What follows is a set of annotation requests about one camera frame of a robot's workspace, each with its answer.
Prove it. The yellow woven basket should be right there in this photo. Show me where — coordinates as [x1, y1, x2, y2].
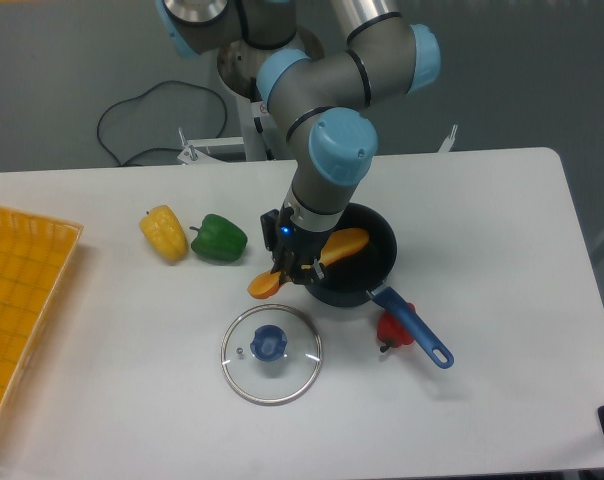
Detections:
[0, 206, 83, 416]

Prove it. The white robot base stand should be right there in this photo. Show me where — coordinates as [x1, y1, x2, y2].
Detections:
[178, 40, 293, 164]

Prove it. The dark blue pot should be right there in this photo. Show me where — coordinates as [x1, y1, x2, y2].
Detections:
[306, 203, 454, 369]

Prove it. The glass lid blue knob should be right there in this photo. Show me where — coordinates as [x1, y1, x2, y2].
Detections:
[220, 304, 323, 406]

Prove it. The green bell pepper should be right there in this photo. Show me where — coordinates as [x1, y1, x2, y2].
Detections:
[190, 213, 248, 263]

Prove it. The black cable on floor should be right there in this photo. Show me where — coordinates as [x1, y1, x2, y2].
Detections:
[96, 80, 229, 167]

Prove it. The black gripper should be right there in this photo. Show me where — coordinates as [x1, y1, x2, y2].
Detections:
[260, 201, 335, 285]

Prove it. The yellow bell pepper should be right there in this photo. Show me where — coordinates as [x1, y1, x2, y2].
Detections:
[139, 205, 187, 263]

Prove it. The white bracket behind table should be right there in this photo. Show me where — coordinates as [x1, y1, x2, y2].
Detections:
[438, 124, 458, 153]

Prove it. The red bell pepper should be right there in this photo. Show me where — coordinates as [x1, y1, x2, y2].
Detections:
[377, 311, 414, 353]

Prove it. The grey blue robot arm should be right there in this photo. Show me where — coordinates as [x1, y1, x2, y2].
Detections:
[156, 1, 441, 285]

